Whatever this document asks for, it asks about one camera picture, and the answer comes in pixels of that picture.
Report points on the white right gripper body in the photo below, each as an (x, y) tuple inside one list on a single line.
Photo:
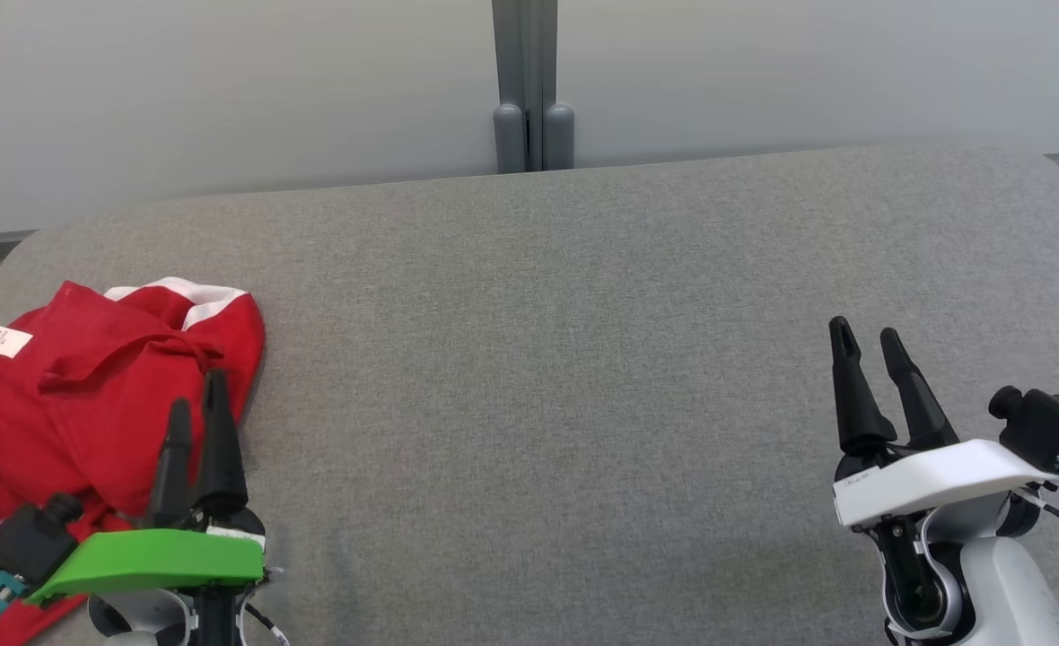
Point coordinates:
[(924, 480)]

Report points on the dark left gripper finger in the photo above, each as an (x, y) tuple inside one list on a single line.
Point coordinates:
[(173, 467), (221, 458)]

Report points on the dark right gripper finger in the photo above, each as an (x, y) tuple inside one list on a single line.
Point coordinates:
[(920, 404), (857, 404)]

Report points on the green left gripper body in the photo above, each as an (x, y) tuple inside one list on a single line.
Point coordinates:
[(153, 556)]

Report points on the red shorts with white stripes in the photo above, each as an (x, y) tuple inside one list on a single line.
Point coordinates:
[(108, 395)]

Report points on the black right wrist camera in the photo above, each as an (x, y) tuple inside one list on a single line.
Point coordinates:
[(1045, 426)]

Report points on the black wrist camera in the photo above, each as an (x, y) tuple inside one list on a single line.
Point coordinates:
[(1045, 426), (22, 543)]

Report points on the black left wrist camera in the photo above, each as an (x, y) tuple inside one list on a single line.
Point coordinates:
[(22, 543)]

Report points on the grey door frame post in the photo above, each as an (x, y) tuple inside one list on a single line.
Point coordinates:
[(532, 81)]

